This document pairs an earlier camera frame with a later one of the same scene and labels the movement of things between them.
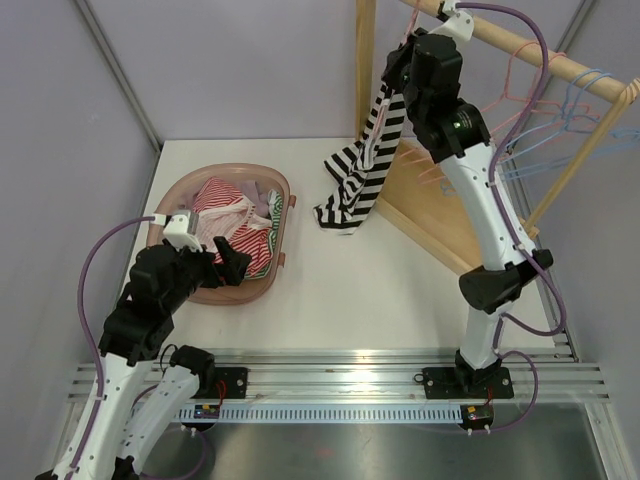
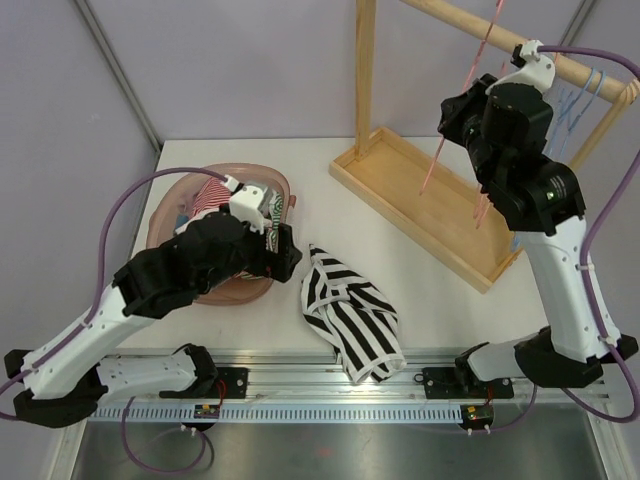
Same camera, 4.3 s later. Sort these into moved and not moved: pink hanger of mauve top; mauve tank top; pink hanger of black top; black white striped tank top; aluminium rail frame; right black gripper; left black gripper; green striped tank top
Moved: left black gripper; pink hanger of black top; mauve tank top; right black gripper; pink hanger of mauve top; black white striped tank top
Not moved: green striped tank top; aluminium rail frame
